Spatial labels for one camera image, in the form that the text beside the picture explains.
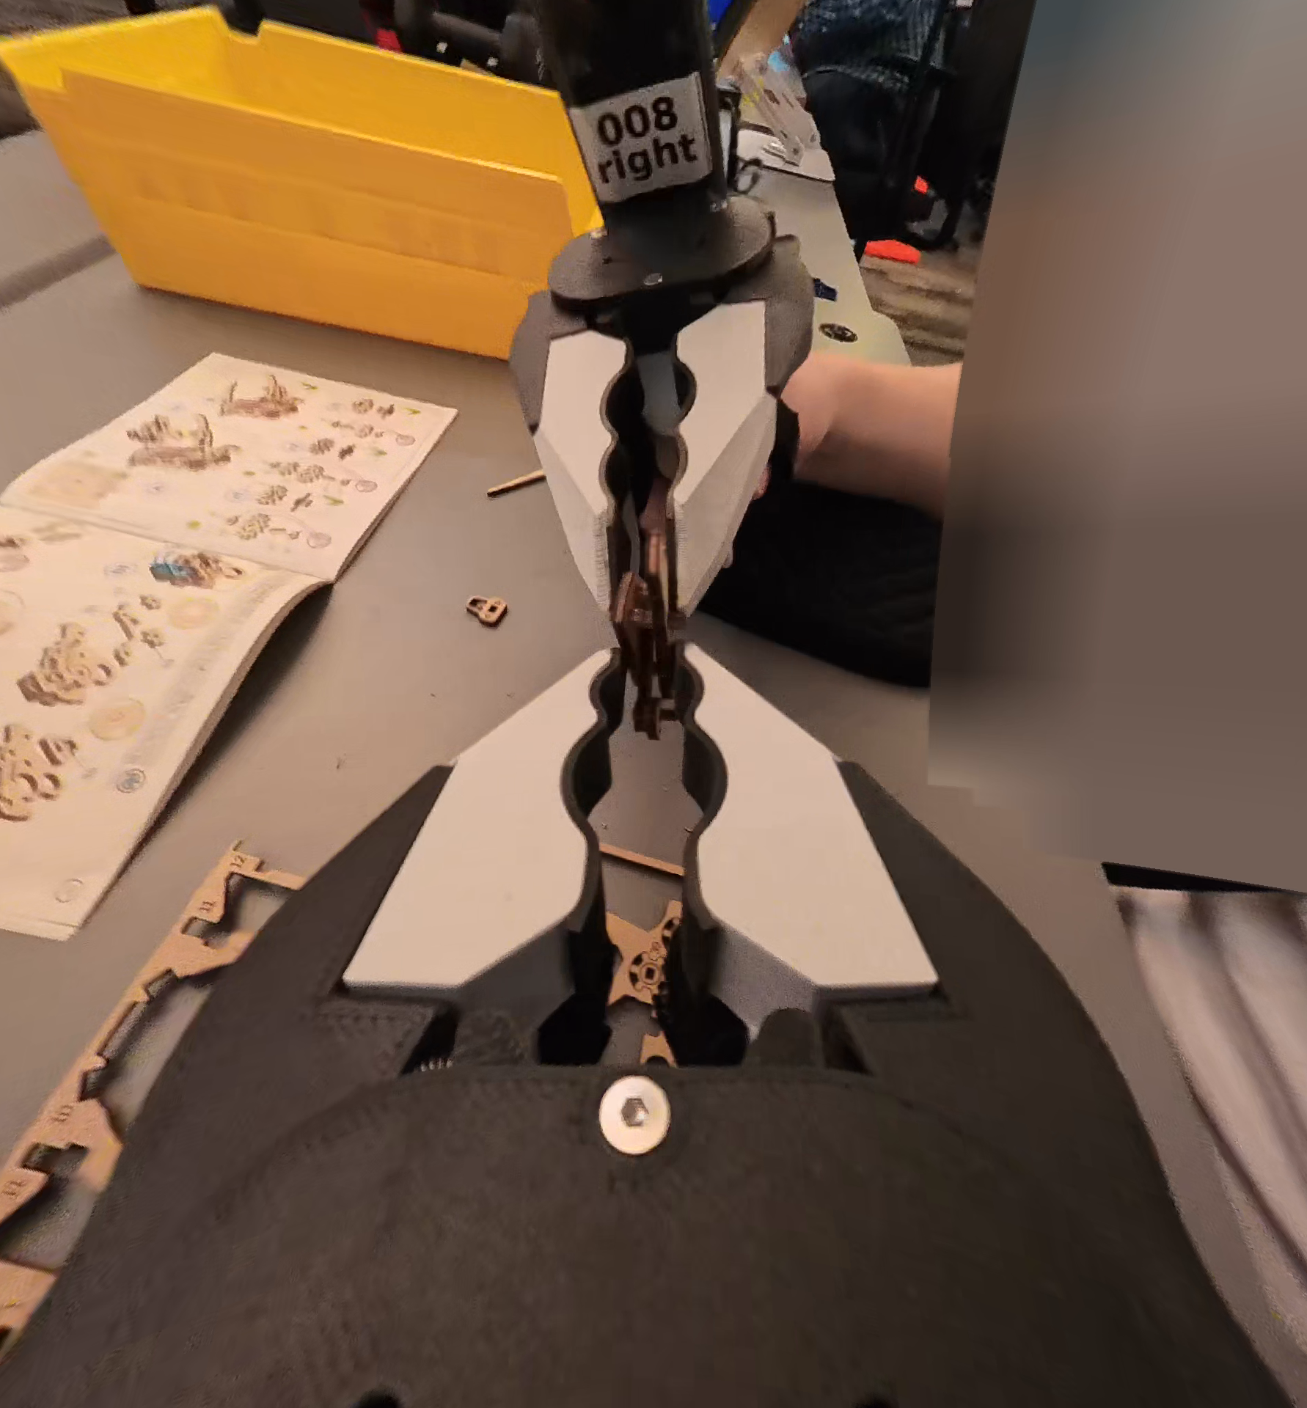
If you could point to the clear plastic stand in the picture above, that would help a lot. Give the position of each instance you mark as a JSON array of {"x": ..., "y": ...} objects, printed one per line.
[{"x": 785, "y": 120}]

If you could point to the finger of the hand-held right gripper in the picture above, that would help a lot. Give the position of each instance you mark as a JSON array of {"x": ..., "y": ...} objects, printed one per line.
[
  {"x": 576, "y": 440},
  {"x": 735, "y": 440}
]

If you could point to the open instruction booklet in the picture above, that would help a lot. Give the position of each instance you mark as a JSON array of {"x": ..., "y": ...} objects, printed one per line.
[{"x": 224, "y": 463}]

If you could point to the laser-cut wooden parts sheet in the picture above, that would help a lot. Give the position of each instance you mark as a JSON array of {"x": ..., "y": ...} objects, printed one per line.
[{"x": 175, "y": 968}]

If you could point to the black office chair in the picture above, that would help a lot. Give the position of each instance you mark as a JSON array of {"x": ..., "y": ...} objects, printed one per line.
[{"x": 883, "y": 111}]

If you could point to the thin wooden stick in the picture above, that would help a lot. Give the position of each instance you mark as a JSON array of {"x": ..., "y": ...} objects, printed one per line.
[
  {"x": 515, "y": 482},
  {"x": 642, "y": 858}
]

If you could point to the black quilted cloth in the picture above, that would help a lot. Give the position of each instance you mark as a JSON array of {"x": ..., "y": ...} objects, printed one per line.
[{"x": 828, "y": 594}]

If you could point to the small wooden model part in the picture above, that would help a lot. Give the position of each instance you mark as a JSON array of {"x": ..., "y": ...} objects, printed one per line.
[{"x": 484, "y": 609}]

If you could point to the yellow plastic bin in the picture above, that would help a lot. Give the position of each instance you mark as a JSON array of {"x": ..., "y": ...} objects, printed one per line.
[{"x": 279, "y": 166}]

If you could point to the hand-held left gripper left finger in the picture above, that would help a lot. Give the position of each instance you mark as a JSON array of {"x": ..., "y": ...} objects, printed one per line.
[{"x": 477, "y": 881}]

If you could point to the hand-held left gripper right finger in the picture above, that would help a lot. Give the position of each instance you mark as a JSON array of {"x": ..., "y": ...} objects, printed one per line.
[{"x": 807, "y": 881}]

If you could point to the person's right forearm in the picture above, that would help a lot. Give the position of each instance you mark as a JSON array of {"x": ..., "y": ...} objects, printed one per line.
[{"x": 883, "y": 430}]

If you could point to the orange object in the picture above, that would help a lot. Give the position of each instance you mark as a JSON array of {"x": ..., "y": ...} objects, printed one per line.
[{"x": 893, "y": 250}]

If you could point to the wooden model part assembly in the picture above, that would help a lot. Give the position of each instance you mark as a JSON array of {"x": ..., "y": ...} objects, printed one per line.
[{"x": 642, "y": 628}]

